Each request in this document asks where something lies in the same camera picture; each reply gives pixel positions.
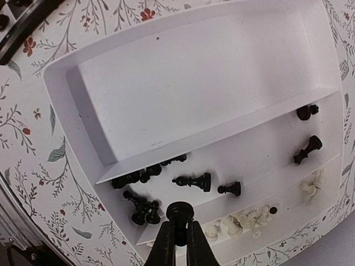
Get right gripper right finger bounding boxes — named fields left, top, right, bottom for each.
left=186, top=221, right=219, bottom=266

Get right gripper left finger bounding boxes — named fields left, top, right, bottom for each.
left=144, top=221, right=176, bottom=266

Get black chess piece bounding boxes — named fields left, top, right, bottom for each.
left=166, top=201, right=194, bottom=247

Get black and white chessboard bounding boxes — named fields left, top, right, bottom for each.
left=1, top=0, right=63, bottom=65

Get black chess bishop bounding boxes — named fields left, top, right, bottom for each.
left=172, top=172, right=211, bottom=193

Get black chess pawn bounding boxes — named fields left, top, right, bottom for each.
left=217, top=181, right=242, bottom=197

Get black chess queen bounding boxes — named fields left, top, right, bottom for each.
left=293, top=135, right=323, bottom=165

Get black chess rook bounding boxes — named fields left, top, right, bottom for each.
left=296, top=105, right=319, bottom=121

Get floral patterned table mat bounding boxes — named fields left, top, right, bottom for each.
left=1, top=1, right=354, bottom=265

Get white plastic compartment tray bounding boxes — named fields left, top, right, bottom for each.
left=43, top=0, right=344, bottom=250

